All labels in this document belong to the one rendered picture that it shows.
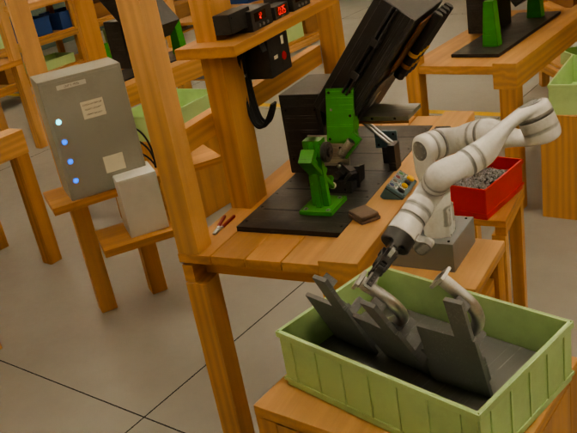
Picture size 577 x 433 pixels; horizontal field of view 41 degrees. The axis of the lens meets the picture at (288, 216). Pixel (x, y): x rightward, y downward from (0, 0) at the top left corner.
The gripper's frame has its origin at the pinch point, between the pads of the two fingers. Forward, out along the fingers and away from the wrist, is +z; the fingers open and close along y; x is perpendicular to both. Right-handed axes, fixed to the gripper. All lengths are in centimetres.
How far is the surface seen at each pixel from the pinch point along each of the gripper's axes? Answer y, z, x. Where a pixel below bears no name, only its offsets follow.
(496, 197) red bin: -84, -78, 27
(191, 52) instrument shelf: -73, -54, -91
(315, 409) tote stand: -28.3, 27.6, 8.1
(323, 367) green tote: -21.6, 18.7, 3.4
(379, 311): 2.2, 4.9, 5.2
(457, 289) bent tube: 12.6, -6.3, 15.8
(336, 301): -13.7, 4.7, -3.5
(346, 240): -73, -29, -9
